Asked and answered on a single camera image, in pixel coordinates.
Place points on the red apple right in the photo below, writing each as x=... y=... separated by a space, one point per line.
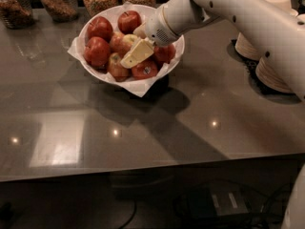
x=164 y=54

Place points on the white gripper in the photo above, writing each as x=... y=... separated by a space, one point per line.
x=157 y=29

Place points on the paper plate stack front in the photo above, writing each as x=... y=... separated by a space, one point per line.
x=267 y=75

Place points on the white bowl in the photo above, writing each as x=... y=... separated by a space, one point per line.
x=178 y=45

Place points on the red yellow apple front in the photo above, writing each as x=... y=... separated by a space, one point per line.
x=114 y=67

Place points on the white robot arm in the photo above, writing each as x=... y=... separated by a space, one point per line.
x=278 y=36

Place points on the glass jar far left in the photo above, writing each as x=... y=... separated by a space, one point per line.
x=16 y=14

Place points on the paper bowl stack back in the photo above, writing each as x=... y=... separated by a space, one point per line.
x=245 y=48

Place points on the black rubber mat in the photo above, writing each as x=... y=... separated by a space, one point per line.
x=251 y=67

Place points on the glass jar with label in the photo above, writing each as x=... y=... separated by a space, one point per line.
x=61 y=10

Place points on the yellow green apple centre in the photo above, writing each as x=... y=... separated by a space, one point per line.
x=127 y=42

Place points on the black power box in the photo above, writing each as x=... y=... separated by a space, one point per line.
x=217 y=202

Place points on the red apple back middle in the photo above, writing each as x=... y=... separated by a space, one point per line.
x=128 y=21

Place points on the red apple back left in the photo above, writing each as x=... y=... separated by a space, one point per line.
x=100 y=27

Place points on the reddish apple under centre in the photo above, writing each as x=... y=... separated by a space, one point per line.
x=115 y=42

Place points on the white paper liner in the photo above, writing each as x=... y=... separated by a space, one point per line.
x=139 y=88

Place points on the red apple with sticker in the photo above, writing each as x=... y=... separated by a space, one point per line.
x=144 y=70

